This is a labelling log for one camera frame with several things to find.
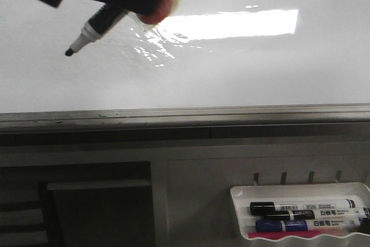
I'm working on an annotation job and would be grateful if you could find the black taped whiteboard marker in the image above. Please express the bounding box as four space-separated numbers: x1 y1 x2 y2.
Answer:
65 4 128 57

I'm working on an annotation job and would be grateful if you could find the black capped marker middle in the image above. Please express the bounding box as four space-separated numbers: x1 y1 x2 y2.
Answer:
263 208 369 220

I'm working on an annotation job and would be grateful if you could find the black capped marker top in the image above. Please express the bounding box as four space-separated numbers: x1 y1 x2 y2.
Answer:
250 198 358 216

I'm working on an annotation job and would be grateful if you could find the black capped marker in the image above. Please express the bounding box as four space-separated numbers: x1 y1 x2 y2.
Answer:
250 198 358 216
263 208 369 220

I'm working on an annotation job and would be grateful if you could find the white plastic marker tray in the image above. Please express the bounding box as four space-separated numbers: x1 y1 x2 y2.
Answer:
230 182 369 246

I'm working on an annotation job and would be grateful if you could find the blue capped whiteboard marker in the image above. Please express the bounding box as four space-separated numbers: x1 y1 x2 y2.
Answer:
255 218 362 233

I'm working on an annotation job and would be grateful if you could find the dark chair under board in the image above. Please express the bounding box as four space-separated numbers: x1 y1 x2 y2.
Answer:
1 161 156 246

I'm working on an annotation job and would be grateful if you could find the white cabinet panel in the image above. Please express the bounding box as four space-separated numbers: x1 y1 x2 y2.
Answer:
151 142 369 246

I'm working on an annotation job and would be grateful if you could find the white whiteboard with metal frame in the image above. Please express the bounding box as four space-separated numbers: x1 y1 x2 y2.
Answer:
1 0 369 132

